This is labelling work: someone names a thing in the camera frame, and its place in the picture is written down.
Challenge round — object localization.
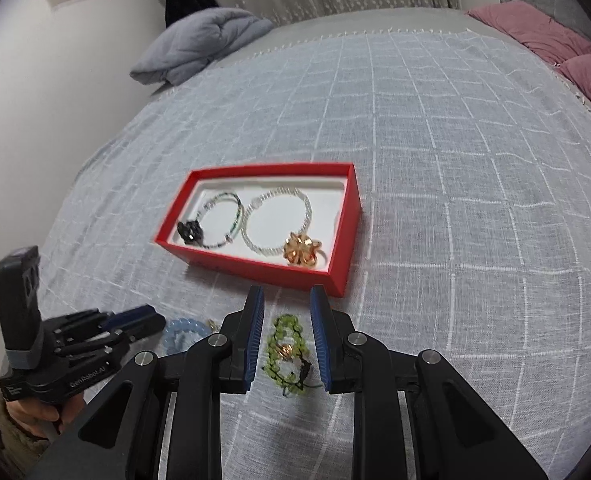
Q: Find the light blue bead bracelet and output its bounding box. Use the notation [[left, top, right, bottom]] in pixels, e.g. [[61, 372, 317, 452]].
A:
[[162, 316, 213, 359]]

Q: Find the gold flower brooch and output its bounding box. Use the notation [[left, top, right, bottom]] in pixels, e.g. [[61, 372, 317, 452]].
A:
[[283, 232, 321, 268]]

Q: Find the red jewelry box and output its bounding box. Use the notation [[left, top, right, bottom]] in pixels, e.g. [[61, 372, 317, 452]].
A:
[[155, 162, 361, 297]]

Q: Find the person's left hand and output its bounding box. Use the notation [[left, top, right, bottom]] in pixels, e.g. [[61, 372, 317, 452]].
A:
[[6, 393, 86, 438]]

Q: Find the grey checked bedspread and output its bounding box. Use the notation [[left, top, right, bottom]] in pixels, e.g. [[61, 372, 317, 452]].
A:
[[39, 32, 591, 479]]

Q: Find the grey folded blanket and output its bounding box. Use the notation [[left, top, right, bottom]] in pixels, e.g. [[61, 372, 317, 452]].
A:
[[129, 8, 274, 87]]

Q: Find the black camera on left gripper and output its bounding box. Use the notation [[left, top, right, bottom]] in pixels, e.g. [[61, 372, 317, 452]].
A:
[[0, 246, 44, 370]]

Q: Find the green bead bracelet black flower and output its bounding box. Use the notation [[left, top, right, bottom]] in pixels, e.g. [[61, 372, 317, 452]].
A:
[[176, 191, 244, 250]]

